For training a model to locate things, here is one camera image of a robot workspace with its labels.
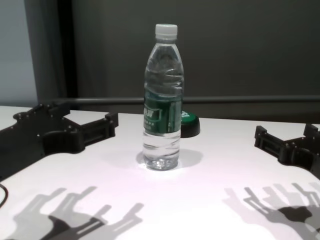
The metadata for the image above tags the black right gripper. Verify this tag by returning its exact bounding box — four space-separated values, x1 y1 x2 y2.
254 123 320 179

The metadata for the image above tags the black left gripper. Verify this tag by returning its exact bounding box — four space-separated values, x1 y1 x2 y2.
0 101 119 181

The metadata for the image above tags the clear water bottle green label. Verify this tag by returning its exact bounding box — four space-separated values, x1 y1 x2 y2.
142 23 184 171

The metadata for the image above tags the green push button black base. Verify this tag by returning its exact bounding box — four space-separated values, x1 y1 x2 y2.
179 109 202 138

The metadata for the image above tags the grey horizontal rail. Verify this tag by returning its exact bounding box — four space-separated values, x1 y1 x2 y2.
69 96 320 106

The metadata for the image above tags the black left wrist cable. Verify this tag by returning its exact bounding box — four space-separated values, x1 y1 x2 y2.
0 183 9 208

